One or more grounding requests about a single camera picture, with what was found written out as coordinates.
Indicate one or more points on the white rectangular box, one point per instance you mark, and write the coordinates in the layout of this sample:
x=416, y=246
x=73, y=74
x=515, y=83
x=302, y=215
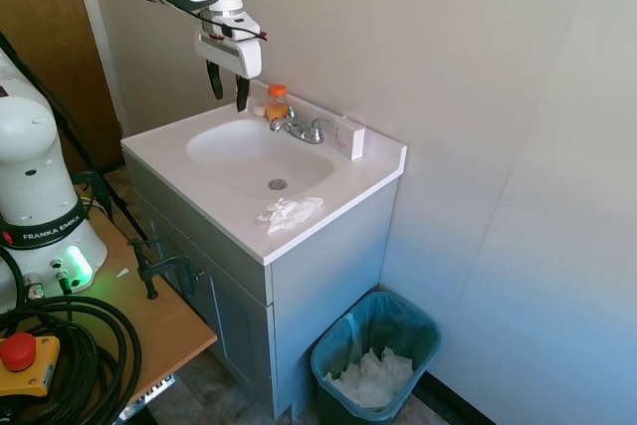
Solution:
x=357, y=142

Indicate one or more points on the black metal clamp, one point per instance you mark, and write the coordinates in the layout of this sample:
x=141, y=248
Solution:
x=169, y=266

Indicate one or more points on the orange capped bottle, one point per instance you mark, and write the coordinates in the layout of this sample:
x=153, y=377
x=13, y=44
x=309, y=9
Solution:
x=276, y=106

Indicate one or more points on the white door frame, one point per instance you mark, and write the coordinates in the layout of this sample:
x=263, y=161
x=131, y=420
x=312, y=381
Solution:
x=99, y=37

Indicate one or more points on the white sink countertop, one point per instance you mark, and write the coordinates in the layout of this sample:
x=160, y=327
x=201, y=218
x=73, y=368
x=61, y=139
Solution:
x=209, y=206

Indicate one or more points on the chrome sink faucet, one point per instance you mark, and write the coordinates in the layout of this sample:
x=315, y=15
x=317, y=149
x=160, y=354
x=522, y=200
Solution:
x=303, y=129

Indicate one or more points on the black baseboard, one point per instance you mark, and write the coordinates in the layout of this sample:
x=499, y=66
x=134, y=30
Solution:
x=448, y=397

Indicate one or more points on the brown wooden door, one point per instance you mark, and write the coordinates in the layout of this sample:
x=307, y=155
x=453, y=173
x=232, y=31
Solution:
x=45, y=47

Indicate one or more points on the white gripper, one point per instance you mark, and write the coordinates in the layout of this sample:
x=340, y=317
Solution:
x=244, y=57

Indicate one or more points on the dark trash bin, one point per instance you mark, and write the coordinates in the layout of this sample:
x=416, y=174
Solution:
x=333, y=407

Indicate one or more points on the metal sink drain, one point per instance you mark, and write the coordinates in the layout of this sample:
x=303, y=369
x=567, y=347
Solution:
x=277, y=184

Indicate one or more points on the grey vanity cabinet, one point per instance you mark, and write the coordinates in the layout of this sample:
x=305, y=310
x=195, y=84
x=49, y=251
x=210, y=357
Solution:
x=328, y=271

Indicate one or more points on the blue trash bin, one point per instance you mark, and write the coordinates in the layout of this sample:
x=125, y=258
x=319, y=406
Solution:
x=398, y=325

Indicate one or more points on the white soap bar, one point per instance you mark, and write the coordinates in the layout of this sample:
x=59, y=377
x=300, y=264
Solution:
x=259, y=110

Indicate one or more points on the yellow emergency stop button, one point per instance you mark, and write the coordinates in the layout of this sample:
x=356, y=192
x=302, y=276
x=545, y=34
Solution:
x=30, y=360

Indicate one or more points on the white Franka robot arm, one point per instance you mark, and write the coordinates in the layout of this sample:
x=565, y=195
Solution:
x=30, y=146

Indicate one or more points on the white tissue pile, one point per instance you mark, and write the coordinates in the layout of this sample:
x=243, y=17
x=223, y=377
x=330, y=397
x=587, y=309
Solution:
x=373, y=380

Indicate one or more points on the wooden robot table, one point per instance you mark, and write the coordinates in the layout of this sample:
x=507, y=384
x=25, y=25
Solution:
x=164, y=325

